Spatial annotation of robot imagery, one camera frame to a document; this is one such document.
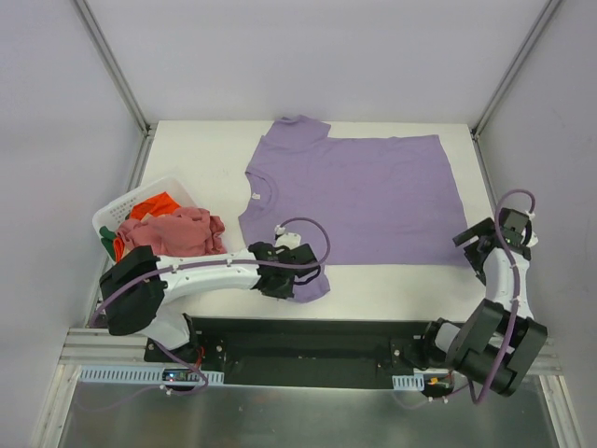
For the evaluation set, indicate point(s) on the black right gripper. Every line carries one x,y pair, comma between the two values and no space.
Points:
473,233

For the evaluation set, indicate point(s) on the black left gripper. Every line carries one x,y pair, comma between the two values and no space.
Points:
307,257

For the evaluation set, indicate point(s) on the lavender purple t-shirt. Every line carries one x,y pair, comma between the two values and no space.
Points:
363,201

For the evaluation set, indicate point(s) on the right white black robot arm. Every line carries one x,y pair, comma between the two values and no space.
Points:
499,342

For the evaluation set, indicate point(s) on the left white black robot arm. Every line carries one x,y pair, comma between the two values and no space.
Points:
138,291

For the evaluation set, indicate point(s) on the pink t-shirt in basket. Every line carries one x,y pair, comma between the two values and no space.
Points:
186,232

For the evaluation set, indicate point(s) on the orange t-shirt in basket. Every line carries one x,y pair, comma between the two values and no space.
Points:
155,206

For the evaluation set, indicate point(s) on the green garment in basket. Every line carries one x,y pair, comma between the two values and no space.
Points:
107,237

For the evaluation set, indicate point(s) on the white plastic laundry basket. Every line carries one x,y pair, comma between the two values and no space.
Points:
114,214

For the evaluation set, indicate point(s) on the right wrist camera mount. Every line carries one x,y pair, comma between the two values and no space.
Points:
530,237

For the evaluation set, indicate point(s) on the right aluminium frame post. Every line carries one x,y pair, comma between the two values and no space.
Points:
539,26

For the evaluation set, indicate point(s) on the aluminium frame post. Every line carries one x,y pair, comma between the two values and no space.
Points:
111,65
539,26

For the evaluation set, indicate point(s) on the aluminium extrusion rail right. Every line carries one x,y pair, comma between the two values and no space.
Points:
547,362

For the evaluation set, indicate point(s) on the aluminium extrusion rail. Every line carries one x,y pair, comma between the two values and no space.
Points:
547,362
98,347

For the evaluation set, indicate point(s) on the right white slotted cable duct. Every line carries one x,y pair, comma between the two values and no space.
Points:
413,382

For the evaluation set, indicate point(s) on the white slotted cable duct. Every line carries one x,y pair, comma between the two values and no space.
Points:
148,376
413,382

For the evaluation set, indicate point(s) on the left white slotted cable duct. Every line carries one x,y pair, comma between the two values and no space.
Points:
148,376

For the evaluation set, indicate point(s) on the aluminium extrusion rail left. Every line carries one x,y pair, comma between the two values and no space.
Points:
98,347

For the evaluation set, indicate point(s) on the left aluminium frame post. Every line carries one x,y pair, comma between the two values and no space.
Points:
111,65

